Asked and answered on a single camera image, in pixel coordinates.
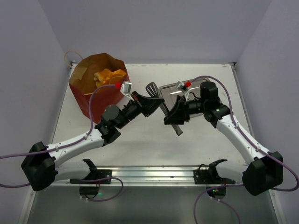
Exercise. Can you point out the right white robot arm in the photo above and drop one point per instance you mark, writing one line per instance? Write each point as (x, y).
(262, 170)

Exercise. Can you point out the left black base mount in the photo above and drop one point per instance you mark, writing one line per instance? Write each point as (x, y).
(94, 173)

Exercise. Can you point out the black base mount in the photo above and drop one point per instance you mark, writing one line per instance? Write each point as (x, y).
(206, 174)
(94, 173)

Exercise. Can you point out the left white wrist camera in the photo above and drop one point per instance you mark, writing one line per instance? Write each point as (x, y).
(125, 88)

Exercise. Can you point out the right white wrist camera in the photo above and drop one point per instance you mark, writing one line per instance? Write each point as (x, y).
(184, 88)

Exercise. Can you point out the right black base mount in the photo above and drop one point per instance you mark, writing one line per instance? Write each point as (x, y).
(206, 174)

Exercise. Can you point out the twisted fake bread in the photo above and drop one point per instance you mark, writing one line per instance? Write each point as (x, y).
(112, 77)

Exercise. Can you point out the aluminium frame rail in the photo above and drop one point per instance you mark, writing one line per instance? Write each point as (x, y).
(173, 174)

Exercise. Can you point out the silver metal tongs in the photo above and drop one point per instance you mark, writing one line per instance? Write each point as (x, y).
(153, 91)

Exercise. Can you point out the red paper bag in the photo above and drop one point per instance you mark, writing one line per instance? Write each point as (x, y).
(83, 86)

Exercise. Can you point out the round fake bread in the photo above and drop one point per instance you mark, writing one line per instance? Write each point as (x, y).
(99, 79)

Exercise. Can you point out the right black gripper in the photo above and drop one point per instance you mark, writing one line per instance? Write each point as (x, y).
(184, 109)

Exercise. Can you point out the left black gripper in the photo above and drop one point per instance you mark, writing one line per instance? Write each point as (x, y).
(146, 105)

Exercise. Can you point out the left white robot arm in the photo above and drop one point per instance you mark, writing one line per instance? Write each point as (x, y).
(42, 164)

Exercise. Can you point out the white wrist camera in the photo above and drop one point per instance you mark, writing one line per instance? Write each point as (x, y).
(184, 88)
(125, 88)

